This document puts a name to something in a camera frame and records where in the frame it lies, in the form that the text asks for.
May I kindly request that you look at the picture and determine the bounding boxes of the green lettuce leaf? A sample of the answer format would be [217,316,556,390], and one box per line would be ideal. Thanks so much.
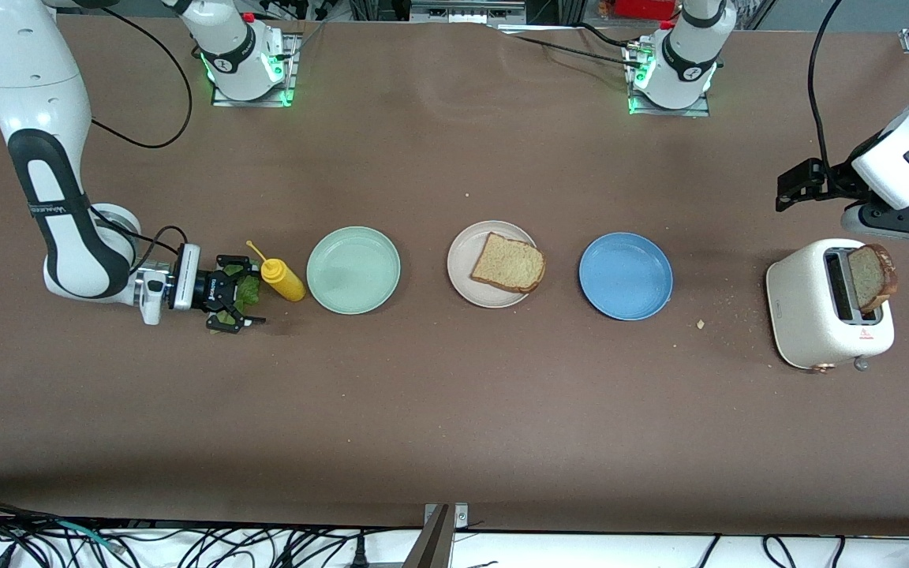
[208,264,264,334]

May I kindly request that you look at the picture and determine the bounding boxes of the yellow squeeze bottle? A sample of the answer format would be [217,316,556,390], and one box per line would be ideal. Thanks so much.
[246,240,307,302]

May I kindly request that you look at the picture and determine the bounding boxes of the light brown bread slice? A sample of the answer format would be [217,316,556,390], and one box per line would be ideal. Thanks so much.
[470,233,546,294]

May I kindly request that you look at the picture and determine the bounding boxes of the mint green plate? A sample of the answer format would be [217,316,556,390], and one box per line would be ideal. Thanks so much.
[306,226,402,316]

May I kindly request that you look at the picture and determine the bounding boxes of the blue plate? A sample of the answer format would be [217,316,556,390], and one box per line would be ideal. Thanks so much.
[578,232,674,321]

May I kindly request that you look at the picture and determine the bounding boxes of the beige plate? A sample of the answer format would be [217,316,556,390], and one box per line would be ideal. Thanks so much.
[447,220,542,308]

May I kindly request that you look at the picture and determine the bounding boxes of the dark crust bread slice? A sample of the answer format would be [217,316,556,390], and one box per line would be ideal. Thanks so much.
[849,244,900,313]

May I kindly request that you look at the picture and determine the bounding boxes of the white toaster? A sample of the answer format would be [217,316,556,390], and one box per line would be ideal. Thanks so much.
[766,238,896,373]

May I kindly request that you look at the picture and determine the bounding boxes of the red box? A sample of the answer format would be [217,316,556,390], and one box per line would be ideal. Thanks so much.
[612,0,676,21]

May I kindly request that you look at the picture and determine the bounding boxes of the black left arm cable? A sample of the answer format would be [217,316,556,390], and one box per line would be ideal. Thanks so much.
[806,0,846,174]

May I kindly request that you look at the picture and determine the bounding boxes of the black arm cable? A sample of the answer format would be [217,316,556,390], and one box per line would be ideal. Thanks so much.
[806,0,846,174]
[68,0,193,277]

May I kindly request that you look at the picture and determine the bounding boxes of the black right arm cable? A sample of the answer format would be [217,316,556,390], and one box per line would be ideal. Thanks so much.
[68,0,193,277]

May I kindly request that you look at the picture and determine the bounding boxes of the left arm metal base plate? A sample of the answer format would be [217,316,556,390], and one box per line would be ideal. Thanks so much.
[627,43,712,118]

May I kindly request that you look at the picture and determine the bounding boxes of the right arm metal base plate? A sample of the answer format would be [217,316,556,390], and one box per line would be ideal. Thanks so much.
[210,32,299,108]

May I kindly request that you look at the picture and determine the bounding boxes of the black cable on table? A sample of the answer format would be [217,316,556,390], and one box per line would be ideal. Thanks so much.
[494,22,645,69]

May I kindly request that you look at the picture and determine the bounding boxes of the teal cable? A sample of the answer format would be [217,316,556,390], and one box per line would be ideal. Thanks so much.
[56,519,120,551]

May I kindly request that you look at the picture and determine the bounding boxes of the metal table edge bracket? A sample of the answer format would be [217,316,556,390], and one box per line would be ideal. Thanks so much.
[403,503,469,568]

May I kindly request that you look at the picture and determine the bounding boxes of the aluminium frame profile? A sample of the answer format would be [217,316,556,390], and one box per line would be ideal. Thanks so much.
[411,0,526,24]

